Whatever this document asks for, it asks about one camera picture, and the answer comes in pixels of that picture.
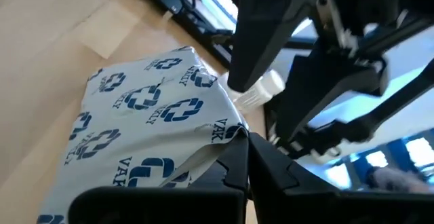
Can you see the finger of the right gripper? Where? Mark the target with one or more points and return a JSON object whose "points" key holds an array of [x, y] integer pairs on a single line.
{"points": [[264, 20], [325, 78]]}

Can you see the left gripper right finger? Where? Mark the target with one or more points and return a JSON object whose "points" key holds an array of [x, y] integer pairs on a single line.
{"points": [[305, 203]]}

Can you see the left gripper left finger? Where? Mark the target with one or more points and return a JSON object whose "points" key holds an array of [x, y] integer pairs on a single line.
{"points": [[210, 203]]}

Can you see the white-capped clear bottle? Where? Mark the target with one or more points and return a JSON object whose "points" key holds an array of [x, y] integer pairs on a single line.
{"points": [[271, 81]]}

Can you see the grey printed medical pouch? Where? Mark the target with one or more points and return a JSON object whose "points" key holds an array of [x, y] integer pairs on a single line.
{"points": [[146, 115]]}

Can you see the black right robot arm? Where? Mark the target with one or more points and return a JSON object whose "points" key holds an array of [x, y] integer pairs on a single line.
{"points": [[400, 98]]}

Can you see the black aluminium table frame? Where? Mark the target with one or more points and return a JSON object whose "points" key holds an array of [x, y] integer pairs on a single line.
{"points": [[222, 52]]}

